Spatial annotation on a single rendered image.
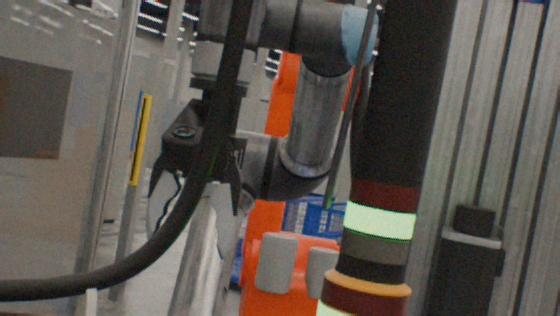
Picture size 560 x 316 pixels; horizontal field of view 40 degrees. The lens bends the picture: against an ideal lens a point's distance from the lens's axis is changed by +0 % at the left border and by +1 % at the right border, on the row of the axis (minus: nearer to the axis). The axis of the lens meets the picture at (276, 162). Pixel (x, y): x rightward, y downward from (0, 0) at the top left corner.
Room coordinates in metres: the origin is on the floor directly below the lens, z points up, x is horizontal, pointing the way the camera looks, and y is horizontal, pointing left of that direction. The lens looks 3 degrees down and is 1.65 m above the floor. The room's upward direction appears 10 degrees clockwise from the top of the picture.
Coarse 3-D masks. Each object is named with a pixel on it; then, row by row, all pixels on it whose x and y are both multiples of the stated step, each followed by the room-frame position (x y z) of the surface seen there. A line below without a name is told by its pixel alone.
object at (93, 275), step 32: (224, 64) 0.34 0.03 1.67; (224, 96) 0.34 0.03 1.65; (224, 128) 0.34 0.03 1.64; (192, 192) 0.34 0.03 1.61; (128, 256) 0.33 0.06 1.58; (160, 256) 0.34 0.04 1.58; (0, 288) 0.31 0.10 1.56; (32, 288) 0.31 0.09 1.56; (64, 288) 0.32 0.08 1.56; (96, 288) 0.32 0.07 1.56
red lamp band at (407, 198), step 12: (360, 180) 0.37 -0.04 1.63; (360, 192) 0.37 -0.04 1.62; (372, 192) 0.37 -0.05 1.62; (384, 192) 0.36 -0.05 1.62; (396, 192) 0.37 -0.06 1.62; (408, 192) 0.37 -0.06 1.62; (372, 204) 0.37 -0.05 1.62; (384, 204) 0.36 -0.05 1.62; (396, 204) 0.37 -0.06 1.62; (408, 204) 0.37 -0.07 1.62
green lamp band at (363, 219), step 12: (348, 204) 0.38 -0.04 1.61; (348, 216) 0.38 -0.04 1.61; (360, 216) 0.37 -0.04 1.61; (372, 216) 0.37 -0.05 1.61; (384, 216) 0.36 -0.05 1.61; (396, 216) 0.37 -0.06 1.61; (408, 216) 0.37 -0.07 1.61; (360, 228) 0.37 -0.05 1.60; (372, 228) 0.37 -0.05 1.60; (384, 228) 0.36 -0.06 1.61; (396, 228) 0.37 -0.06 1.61; (408, 228) 0.37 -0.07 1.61
